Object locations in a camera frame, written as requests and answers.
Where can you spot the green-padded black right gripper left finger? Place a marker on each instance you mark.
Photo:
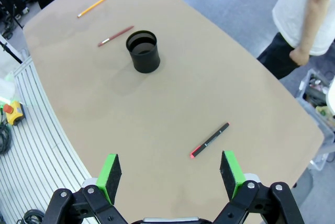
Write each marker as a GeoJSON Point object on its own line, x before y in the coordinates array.
{"type": "Point", "coordinates": [108, 179]}

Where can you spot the green-padded black right gripper right finger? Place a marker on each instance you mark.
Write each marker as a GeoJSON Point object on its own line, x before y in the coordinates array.
{"type": "Point", "coordinates": [231, 177]}

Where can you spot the black marker with red cap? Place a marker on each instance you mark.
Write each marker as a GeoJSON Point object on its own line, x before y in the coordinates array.
{"type": "Point", "coordinates": [210, 140]}

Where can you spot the black mesh pen holder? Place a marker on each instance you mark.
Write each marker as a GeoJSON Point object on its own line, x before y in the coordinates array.
{"type": "Point", "coordinates": [146, 61]}

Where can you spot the yellow pencil with pink eraser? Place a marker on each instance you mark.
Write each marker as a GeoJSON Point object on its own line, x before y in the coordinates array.
{"type": "Point", "coordinates": [92, 7]}

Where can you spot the person's left forearm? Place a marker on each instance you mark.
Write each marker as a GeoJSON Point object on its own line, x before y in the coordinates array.
{"type": "Point", "coordinates": [316, 20]}

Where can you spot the person's left hand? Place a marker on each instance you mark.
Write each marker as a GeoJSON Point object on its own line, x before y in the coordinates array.
{"type": "Point", "coordinates": [299, 56]}

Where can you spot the grey plastic storage crate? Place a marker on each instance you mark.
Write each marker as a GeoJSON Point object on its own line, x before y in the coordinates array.
{"type": "Point", "coordinates": [314, 95]}

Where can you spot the yellow emergency stop box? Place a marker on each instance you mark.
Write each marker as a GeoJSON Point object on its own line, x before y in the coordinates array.
{"type": "Point", "coordinates": [13, 111]}

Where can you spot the person's black trousers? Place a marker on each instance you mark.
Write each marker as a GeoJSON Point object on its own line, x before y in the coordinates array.
{"type": "Point", "coordinates": [280, 56]}

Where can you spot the red-brown pencil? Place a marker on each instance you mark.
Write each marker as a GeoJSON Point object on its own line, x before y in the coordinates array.
{"type": "Point", "coordinates": [116, 35]}

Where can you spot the ribbed aluminium base plate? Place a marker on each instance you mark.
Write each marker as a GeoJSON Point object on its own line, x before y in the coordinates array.
{"type": "Point", "coordinates": [34, 135]}

